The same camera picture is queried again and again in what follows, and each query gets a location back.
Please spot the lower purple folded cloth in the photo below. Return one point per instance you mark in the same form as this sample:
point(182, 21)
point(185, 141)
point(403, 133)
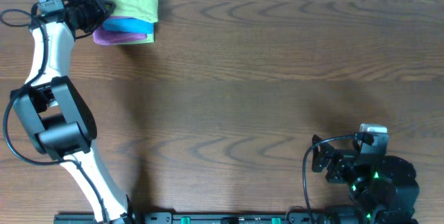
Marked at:
point(107, 38)

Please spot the blue folded cloth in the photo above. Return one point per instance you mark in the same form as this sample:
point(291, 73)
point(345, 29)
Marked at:
point(128, 25)

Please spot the light green bottom cloth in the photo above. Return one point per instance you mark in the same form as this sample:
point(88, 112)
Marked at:
point(139, 38)

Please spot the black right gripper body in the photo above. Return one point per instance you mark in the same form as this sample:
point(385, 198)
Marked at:
point(338, 168)

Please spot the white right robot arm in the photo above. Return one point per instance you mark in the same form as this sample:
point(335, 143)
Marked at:
point(382, 188)

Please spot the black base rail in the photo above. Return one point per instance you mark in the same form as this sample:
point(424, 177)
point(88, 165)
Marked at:
point(169, 218)

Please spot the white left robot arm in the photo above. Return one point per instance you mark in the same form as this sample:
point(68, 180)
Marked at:
point(55, 117)

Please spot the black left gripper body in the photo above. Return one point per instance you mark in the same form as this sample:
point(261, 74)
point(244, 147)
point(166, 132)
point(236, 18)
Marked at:
point(89, 16)

